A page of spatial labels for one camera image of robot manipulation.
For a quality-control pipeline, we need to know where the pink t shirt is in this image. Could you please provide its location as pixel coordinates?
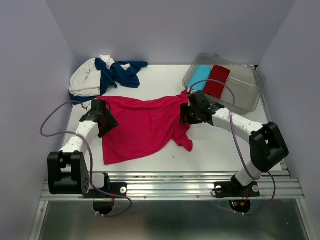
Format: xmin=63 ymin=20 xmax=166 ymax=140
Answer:
xmin=99 ymin=91 xmax=193 ymax=165

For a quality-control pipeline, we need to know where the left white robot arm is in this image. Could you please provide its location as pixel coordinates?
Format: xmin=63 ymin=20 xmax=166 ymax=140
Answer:
xmin=47 ymin=99 xmax=119 ymax=195

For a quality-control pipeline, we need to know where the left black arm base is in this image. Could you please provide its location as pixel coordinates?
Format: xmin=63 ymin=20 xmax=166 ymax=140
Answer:
xmin=82 ymin=182 xmax=128 ymax=199

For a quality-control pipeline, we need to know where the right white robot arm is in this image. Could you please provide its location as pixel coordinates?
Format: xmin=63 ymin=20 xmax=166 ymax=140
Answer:
xmin=180 ymin=90 xmax=289 ymax=195

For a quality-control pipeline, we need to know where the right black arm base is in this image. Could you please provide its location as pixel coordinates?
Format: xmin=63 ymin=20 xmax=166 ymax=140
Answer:
xmin=212 ymin=181 xmax=260 ymax=199

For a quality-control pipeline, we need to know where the rolled dark red t shirt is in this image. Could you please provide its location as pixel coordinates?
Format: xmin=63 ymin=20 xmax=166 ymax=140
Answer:
xmin=202 ymin=65 xmax=231 ymax=99

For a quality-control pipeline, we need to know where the rolled cyan t shirt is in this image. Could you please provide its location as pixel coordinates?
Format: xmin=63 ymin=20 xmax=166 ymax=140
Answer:
xmin=187 ymin=65 xmax=212 ymax=91

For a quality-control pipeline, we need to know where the white t shirt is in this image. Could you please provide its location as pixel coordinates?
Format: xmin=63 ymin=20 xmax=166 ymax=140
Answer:
xmin=68 ymin=54 xmax=132 ymax=98

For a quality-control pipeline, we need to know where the navy blue t shirt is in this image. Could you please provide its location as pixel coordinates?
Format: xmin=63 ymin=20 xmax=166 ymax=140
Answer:
xmin=69 ymin=55 xmax=148 ymax=103

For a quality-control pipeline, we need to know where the clear plastic bin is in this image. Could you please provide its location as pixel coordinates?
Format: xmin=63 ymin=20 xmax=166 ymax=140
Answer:
xmin=182 ymin=53 xmax=266 ymax=115

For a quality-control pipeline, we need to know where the aluminium mounting rail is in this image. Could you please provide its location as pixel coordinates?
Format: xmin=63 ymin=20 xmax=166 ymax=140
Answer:
xmin=39 ymin=170 xmax=306 ymax=201

